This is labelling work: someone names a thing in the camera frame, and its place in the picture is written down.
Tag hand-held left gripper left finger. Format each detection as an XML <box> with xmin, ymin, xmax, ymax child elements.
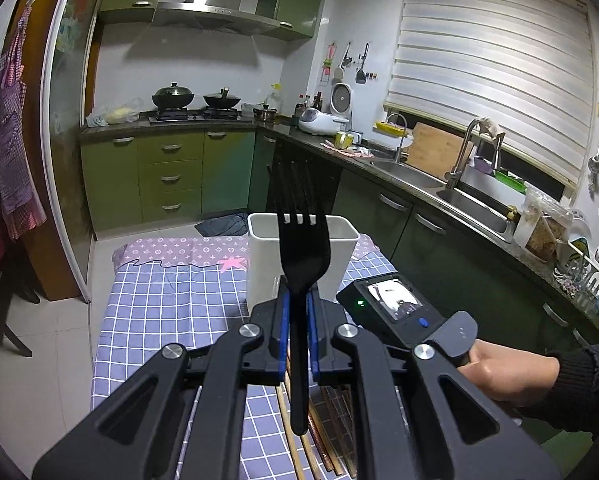
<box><xmin>32</xmin><ymin>290</ymin><xmax>293</xmax><ymax>480</ymax></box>

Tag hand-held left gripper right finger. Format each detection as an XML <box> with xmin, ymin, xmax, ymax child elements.
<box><xmin>307</xmin><ymin>291</ymin><xmax>563</xmax><ymax>480</ymax></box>

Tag black plastic fork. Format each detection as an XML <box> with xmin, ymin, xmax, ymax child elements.
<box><xmin>272</xmin><ymin>157</ymin><xmax>328</xmax><ymax>437</ymax></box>

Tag white slotted utensil holder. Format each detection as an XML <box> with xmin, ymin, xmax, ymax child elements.
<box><xmin>246</xmin><ymin>213</ymin><xmax>361</xmax><ymax>314</ymax></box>

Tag pile of wooden chopsticks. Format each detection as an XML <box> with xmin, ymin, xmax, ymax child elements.
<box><xmin>278</xmin><ymin>355</ymin><xmax>358</xmax><ymax>480</ymax></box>

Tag person's right forearm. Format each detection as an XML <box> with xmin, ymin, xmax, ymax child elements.
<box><xmin>519</xmin><ymin>342</ymin><xmax>599</xmax><ymax>435</ymax></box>

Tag person's right hand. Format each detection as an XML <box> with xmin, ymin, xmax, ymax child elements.
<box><xmin>458</xmin><ymin>339</ymin><xmax>563</xmax><ymax>408</ymax></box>

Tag dark green base cabinets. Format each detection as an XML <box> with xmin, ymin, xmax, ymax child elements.
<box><xmin>248</xmin><ymin>132</ymin><xmax>599</xmax><ymax>361</ymax></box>

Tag blue checked tablecloth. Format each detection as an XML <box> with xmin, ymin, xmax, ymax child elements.
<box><xmin>92</xmin><ymin>234</ymin><xmax>397</xmax><ymax>480</ymax></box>

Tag dark floor mat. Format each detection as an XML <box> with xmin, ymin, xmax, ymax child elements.
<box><xmin>194</xmin><ymin>212</ymin><xmax>251</xmax><ymax>237</ymax></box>

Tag steel kitchen sink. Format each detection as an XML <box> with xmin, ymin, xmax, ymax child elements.
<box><xmin>373</xmin><ymin>159</ymin><xmax>516</xmax><ymax>242</ymax></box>

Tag patterned dish cloth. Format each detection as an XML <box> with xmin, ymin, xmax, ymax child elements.
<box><xmin>320</xmin><ymin>140</ymin><xmax>376</xmax><ymax>161</ymax></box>

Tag wooden cutting board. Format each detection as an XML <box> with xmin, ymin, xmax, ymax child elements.
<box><xmin>406</xmin><ymin>121</ymin><xmax>476</xmax><ymax>181</ymax></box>

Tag tall steel faucet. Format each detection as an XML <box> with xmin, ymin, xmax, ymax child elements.
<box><xmin>445</xmin><ymin>117</ymin><xmax>506</xmax><ymax>189</ymax></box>

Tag small curved faucet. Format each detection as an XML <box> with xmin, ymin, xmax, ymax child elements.
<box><xmin>385</xmin><ymin>112</ymin><xmax>409</xmax><ymax>164</ymax></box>

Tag yellow sink caddy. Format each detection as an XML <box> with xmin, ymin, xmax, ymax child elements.
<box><xmin>374</xmin><ymin>120</ymin><xmax>413</xmax><ymax>137</ymax></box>

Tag green plastic tray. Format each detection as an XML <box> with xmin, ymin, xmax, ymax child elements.
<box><xmin>493</xmin><ymin>169</ymin><xmax>528</xmax><ymax>194</ymax></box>

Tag clear food bags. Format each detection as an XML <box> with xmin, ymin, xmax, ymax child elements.
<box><xmin>511</xmin><ymin>187</ymin><xmax>573</xmax><ymax>262</ymax></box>

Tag dark stone countertop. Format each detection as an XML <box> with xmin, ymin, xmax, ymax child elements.
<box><xmin>79</xmin><ymin>117</ymin><xmax>599</xmax><ymax>346</ymax></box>

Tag light green base cabinet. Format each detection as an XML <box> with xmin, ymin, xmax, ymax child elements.
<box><xmin>79</xmin><ymin>127</ymin><xmax>258</xmax><ymax>235</ymax></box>

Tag white rice cooker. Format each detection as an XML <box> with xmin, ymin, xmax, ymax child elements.
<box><xmin>298</xmin><ymin>106</ymin><xmax>351</xmax><ymax>136</ymax></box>

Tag dish rack with dishes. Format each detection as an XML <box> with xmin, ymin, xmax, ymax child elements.
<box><xmin>553</xmin><ymin>220</ymin><xmax>599</xmax><ymax>313</ymax></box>

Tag group of sauce bottles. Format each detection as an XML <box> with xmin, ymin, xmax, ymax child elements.
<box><xmin>293</xmin><ymin>91</ymin><xmax>326</xmax><ymax>117</ymax></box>

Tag hanging black spatula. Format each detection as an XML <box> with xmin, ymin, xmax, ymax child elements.
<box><xmin>355</xmin><ymin>43</ymin><xmax>371</xmax><ymax>85</ymax></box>

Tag black gas stove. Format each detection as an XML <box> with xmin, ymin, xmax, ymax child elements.
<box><xmin>148</xmin><ymin>107</ymin><xmax>243</xmax><ymax>124</ymax></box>

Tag black wok with lid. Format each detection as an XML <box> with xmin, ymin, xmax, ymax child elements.
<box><xmin>152</xmin><ymin>81</ymin><xmax>196</xmax><ymax>110</ymax></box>

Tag white window blind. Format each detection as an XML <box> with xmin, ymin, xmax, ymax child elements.
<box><xmin>383</xmin><ymin>0</ymin><xmax>593</xmax><ymax>202</ymax></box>

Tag clear plastic bag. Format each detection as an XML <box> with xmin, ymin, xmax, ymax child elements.
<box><xmin>86</xmin><ymin>98</ymin><xmax>143</xmax><ymax>128</ymax></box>

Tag sliding glass door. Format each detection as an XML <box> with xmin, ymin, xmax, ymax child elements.
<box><xmin>40</xmin><ymin>0</ymin><xmax>116</xmax><ymax>305</ymax></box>

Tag steel range hood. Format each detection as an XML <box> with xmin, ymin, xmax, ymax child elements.
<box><xmin>152</xmin><ymin>0</ymin><xmax>281</xmax><ymax>37</ymax></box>

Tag purple checked apron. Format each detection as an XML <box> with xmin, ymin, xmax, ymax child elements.
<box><xmin>0</xmin><ymin>2</ymin><xmax>48</xmax><ymax>240</ymax></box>

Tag black wok with handle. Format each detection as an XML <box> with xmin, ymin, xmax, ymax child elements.
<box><xmin>202</xmin><ymin>87</ymin><xmax>242</xmax><ymax>110</ymax></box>

